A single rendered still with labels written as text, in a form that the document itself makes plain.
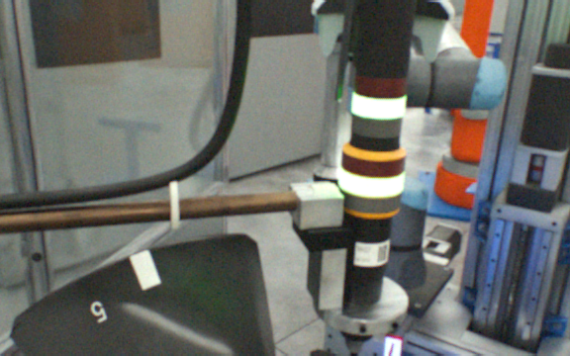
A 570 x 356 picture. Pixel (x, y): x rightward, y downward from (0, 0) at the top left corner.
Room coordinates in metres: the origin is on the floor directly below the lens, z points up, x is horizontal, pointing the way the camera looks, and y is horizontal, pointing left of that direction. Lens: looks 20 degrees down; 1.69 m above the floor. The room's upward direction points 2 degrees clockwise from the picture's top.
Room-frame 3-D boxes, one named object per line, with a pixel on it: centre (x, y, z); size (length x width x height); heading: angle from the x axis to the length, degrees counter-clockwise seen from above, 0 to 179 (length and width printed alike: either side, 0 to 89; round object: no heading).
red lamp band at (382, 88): (0.37, -0.06, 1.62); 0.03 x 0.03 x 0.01
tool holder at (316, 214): (0.36, -0.05, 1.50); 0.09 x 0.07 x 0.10; 107
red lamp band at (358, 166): (0.37, -0.06, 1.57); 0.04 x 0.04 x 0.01
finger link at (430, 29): (0.57, -0.14, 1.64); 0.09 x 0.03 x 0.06; 19
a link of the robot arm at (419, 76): (0.83, -0.14, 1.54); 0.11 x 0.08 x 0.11; 90
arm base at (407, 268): (1.15, -0.26, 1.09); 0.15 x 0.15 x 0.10
